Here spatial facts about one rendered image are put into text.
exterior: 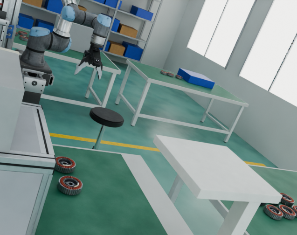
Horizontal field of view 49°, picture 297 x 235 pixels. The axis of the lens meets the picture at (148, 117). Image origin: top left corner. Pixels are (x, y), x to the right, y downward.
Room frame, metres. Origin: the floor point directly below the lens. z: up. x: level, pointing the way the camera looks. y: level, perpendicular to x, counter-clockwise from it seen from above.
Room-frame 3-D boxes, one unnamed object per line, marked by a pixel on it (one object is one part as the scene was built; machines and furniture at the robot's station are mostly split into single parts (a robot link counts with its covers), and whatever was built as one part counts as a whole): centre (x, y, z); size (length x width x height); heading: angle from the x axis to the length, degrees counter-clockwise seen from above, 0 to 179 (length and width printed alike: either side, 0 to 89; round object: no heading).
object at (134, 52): (8.29, 1.01, 0.43); 0.42 x 0.42 x 0.30; 30
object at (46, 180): (1.00, 0.29, 0.91); 0.28 x 0.03 x 0.32; 30
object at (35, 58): (2.08, 0.84, 1.09); 0.15 x 0.15 x 0.10
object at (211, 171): (1.14, -0.30, 0.98); 0.37 x 0.35 x 0.46; 120
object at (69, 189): (1.32, 0.22, 0.77); 0.11 x 0.11 x 0.04
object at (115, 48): (8.08, 1.38, 0.39); 0.40 x 0.36 x 0.21; 29
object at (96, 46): (1.80, 0.41, 1.29); 0.09 x 0.08 x 0.12; 34
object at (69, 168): (1.47, 0.31, 0.77); 0.11 x 0.11 x 0.04
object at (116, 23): (7.90, 1.68, 0.92); 0.42 x 0.36 x 0.28; 30
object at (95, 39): (1.80, 0.41, 1.37); 0.08 x 0.08 x 0.05
